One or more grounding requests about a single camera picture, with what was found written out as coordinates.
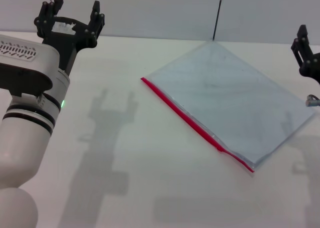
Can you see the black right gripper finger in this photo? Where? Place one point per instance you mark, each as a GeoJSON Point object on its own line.
{"type": "Point", "coordinates": [302, 48]}

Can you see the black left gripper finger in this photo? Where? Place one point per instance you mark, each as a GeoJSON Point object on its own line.
{"type": "Point", "coordinates": [97, 20]}
{"type": "Point", "coordinates": [51, 10]}

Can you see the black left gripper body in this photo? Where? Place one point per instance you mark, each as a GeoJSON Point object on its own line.
{"type": "Point", "coordinates": [67, 41]}

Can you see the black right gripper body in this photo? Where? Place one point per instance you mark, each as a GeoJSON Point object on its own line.
{"type": "Point", "coordinates": [313, 68]}

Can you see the clear document bag red zip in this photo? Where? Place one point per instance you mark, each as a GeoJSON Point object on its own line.
{"type": "Point", "coordinates": [225, 93]}

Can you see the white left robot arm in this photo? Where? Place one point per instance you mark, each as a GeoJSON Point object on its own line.
{"type": "Point", "coordinates": [22, 143]}

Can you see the crumpled white tape label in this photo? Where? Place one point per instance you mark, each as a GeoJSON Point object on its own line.
{"type": "Point", "coordinates": [63, 28]}

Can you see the black vertical wall strip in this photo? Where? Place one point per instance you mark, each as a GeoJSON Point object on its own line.
{"type": "Point", "coordinates": [217, 20]}

